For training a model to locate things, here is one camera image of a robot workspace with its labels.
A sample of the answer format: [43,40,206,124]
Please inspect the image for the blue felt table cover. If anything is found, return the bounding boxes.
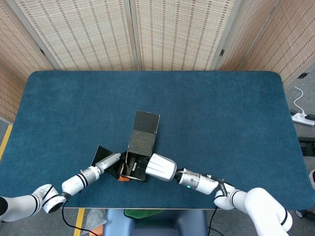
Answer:
[0,70,308,211]

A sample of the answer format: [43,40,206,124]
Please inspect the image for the white power cable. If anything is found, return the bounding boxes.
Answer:
[294,86,306,118]

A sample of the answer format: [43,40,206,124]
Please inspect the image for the black cardboard box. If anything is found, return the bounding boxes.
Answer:
[91,110,160,184]

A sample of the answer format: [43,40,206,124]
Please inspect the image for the clear plastic bag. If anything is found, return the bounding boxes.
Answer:
[81,208,108,235]

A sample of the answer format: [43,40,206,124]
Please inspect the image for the black equipment box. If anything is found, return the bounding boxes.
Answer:
[298,137,315,156]

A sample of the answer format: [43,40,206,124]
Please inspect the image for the woven folding screen panel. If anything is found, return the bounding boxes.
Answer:
[236,0,315,85]
[0,0,57,123]
[216,0,281,72]
[9,0,138,71]
[130,0,243,71]

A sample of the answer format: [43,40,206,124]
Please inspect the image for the white power strip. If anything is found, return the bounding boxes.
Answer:
[291,112,315,126]

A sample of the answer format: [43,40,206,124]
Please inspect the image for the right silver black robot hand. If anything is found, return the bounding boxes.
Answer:
[134,153,178,182]

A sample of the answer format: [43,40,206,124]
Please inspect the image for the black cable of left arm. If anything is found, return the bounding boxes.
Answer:
[61,204,100,236]

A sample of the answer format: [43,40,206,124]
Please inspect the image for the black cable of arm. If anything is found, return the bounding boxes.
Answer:
[207,207,219,236]
[61,204,100,236]

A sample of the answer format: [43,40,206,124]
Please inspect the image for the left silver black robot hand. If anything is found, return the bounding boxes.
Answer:
[94,152,130,182]

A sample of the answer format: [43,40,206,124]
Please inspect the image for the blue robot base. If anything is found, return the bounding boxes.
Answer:
[102,208,208,236]

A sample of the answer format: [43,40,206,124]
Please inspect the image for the orange object on floor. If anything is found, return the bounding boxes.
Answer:
[90,225,104,236]

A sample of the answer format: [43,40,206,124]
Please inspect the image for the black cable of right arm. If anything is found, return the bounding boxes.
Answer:
[207,207,219,236]

